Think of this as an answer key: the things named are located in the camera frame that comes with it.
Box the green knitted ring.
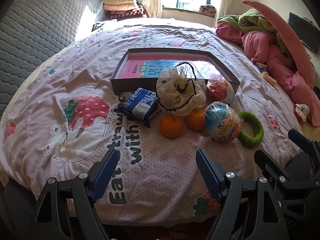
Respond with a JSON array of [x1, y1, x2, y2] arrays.
[[236, 110, 265, 149]]

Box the blue surprise egg toy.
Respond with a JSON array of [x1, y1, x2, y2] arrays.
[[204, 101, 244, 144]]

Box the orange mandarin with stem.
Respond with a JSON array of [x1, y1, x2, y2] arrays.
[[159, 115, 183, 139]]

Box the red surprise egg toy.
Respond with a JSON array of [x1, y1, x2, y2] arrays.
[[206, 77, 235, 104]]

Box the blue snack packet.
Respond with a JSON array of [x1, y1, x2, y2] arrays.
[[118, 88, 160, 128]]

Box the white red scrunchie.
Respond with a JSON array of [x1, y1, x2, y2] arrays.
[[293, 104, 310, 123]]

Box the pink duvet pile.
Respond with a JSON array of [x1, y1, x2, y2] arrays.
[[216, 22, 319, 127]]

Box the yellow snack packet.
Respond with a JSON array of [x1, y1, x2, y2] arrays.
[[261, 72, 278, 87]]

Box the pink strawberry bed sheet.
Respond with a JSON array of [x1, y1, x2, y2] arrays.
[[1, 19, 299, 226]]

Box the blue candy wrapper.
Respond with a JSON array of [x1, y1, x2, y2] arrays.
[[255, 62, 267, 70]]

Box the pink pillow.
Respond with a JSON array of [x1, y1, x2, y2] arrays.
[[242, 0, 315, 89]]

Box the dark cardboard box tray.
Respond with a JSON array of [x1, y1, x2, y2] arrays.
[[111, 48, 240, 94]]

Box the green blanket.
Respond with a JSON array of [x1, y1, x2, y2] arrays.
[[215, 9, 291, 56]]

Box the pink and blue book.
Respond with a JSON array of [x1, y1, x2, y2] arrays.
[[116, 56, 223, 79]]

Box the folded cloth on windowsill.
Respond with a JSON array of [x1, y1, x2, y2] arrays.
[[199, 4, 216, 18]]

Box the grey quilted headboard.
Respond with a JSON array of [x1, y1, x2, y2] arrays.
[[1, 0, 104, 112]]

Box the stack of folded blankets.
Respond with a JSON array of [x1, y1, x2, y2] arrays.
[[103, 0, 149, 21]]

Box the black wall television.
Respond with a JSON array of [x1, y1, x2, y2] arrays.
[[288, 12, 319, 54]]

